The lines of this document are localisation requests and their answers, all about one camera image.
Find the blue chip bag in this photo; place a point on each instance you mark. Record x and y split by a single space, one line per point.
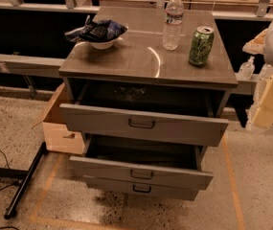
99 32

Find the small clear bottle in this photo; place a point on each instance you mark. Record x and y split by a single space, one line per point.
246 70

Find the green soda can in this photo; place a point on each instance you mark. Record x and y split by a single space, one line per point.
201 46

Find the clear plastic water bottle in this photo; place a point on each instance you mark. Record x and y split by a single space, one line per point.
172 24

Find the grey metal drawer cabinet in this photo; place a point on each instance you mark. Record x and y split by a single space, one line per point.
137 73

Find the top grey drawer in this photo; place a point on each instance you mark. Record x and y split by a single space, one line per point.
152 126

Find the grey drawer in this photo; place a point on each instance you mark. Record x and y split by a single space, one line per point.
140 189
152 126
130 172

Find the bottom grey drawer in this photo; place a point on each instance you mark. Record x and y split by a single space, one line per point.
140 189

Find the middle grey drawer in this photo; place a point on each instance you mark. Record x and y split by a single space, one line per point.
130 172

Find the cardboard box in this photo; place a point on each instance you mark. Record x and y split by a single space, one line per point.
56 134

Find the black metal stand leg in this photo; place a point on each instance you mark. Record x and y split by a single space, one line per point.
24 182

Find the grey shelf rail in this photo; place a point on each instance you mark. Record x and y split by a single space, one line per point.
30 66

